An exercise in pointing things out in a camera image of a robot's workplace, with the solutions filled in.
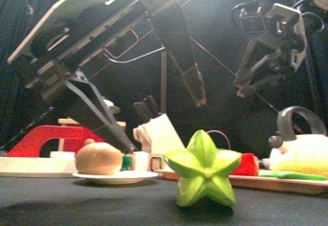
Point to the rectangular serving tray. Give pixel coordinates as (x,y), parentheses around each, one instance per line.
(273,183)

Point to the yellow toy corn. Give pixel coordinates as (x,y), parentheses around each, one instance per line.
(299,167)

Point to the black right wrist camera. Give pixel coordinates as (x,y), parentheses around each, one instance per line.
(252,20)

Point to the small green toy piece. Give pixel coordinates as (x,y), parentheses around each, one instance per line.
(126,162)

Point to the small white plate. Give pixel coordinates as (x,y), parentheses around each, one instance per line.
(115,177)

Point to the pale wooden knife block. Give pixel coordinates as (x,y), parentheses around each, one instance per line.
(159,137)

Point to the vertical metal frame bar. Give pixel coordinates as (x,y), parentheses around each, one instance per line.
(163,83)

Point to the flat white board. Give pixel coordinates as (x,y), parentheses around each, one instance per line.
(34,166)

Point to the red arch-shaped wooden toy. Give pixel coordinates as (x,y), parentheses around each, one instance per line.
(43,137)

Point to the round tan wooden toy food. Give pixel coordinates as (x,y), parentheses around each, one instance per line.
(98,158)

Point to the green toy bean pod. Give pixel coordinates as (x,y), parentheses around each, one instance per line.
(295,175)

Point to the red toy food piece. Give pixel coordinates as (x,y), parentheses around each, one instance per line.
(248,165)

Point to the shiny metal cup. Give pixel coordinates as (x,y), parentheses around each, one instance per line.
(155,162)

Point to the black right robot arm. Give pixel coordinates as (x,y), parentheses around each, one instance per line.
(316,0)

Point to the green toy starfruit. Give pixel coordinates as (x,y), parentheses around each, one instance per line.
(202,169)

